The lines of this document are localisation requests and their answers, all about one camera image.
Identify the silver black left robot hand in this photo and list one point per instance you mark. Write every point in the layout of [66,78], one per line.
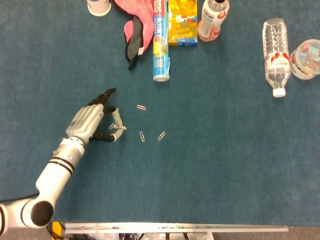
[85,122]

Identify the paperclip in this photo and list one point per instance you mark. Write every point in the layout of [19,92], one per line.
[111,126]
[161,135]
[141,107]
[142,136]

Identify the silver metal bead chain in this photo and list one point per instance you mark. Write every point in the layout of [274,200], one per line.
[123,127]

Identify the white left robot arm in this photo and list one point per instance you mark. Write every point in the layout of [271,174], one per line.
[57,175]

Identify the blue plastic wrap roll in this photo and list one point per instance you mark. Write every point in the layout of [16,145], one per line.
[161,50]

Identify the pink and grey plush mask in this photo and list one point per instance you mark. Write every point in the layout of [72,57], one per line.
[143,22]

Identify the white paper cup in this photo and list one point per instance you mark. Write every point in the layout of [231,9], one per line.
[98,6]

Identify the blue felt table cloth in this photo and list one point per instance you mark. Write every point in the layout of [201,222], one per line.
[200,150]

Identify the yellow and blue carton box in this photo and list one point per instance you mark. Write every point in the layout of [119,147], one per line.
[182,25]

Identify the pink drink bottle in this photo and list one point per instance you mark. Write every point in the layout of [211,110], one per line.
[212,20]

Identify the clear water bottle white cap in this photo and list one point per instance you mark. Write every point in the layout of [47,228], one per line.
[276,50]

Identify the clear tub of binder clips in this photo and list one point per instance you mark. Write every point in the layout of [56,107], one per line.
[306,60]

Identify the yellow frame part under table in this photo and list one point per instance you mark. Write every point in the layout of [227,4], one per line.
[58,228]

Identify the aluminium table edge rail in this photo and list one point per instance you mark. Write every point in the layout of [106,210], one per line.
[175,227]

